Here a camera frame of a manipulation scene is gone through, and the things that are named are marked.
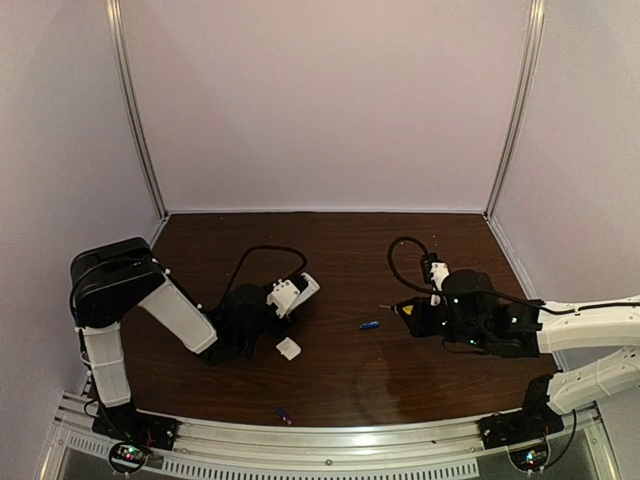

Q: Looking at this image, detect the purple battery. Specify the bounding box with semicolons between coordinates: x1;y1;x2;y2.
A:
275;407;292;425

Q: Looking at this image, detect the right black camera cable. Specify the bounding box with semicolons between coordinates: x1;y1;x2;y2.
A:
387;236;581;316

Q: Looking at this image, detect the right aluminium frame post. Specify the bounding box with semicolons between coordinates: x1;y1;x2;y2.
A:
484;0;547;221

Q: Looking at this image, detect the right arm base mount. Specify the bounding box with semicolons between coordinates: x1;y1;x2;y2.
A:
477;406;564;475

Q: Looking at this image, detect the left black camera cable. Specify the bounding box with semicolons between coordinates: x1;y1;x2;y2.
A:
214;243;307;311

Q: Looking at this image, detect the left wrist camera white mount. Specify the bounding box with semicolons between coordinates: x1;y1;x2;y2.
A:
266;275;301;318

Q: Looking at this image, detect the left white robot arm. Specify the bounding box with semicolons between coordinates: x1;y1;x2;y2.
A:
69;237;319;408

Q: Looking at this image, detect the white remote control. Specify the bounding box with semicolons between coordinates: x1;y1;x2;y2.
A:
288;272;320;313

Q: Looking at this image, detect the white battery cover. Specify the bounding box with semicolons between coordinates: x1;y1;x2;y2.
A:
276;337;302;361

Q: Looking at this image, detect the yellow handled screwdriver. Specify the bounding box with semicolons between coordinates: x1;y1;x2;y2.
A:
379;302;414;317

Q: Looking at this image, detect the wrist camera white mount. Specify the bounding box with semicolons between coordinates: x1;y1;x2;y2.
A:
421;253;449;307
266;275;301;318

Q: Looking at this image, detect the aluminium frame post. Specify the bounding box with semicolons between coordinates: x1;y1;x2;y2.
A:
484;0;547;221
105;0;169;220

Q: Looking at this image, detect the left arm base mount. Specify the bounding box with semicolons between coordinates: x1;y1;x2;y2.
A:
92;404;179;478

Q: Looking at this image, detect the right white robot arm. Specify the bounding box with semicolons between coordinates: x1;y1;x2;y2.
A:
391;263;639;416

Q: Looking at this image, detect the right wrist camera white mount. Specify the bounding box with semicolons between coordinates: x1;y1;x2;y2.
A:
421;253;449;307

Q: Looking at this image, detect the black camera cable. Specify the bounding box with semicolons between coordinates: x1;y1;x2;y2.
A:
214;243;307;311
387;236;581;316

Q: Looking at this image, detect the left aluminium frame post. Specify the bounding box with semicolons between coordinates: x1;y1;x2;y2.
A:
105;0;169;220

